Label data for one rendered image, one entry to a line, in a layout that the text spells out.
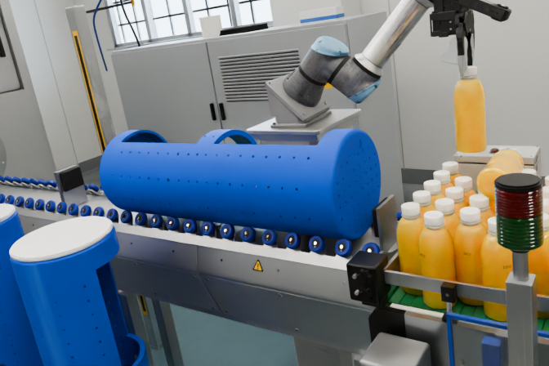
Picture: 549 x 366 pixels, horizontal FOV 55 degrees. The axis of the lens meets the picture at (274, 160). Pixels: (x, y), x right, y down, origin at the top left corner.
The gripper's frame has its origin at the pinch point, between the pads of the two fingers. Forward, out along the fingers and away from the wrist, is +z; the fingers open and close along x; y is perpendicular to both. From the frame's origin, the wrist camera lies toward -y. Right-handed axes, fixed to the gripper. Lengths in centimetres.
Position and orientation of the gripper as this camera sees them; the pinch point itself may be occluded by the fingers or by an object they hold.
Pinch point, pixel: (467, 69)
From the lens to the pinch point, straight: 133.1
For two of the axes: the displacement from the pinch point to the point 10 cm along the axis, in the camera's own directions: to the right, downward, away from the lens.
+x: -5.6, 3.1, -7.7
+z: 1.5, 9.5, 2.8
